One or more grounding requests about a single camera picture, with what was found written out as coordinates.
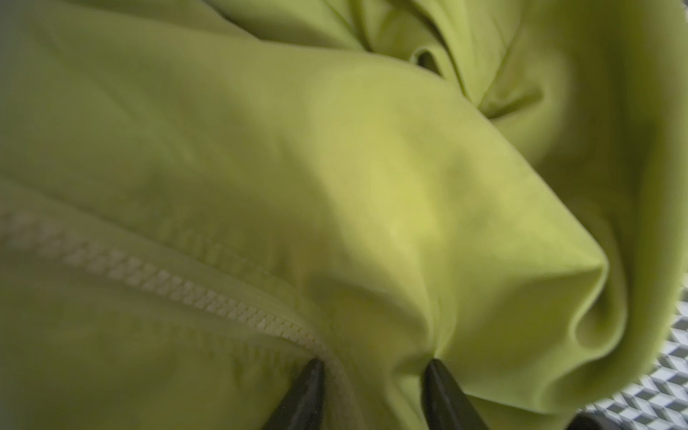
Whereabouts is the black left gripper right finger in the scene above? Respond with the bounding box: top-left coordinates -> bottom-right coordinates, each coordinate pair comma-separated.
422,358 -> 488,430

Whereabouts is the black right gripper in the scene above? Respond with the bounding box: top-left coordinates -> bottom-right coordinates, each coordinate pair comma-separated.
566,411 -> 618,430

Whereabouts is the green and cream printed jacket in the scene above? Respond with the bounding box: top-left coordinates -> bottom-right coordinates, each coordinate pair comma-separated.
1,1 -> 687,429

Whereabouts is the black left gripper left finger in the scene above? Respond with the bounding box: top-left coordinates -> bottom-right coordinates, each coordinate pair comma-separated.
262,358 -> 326,430

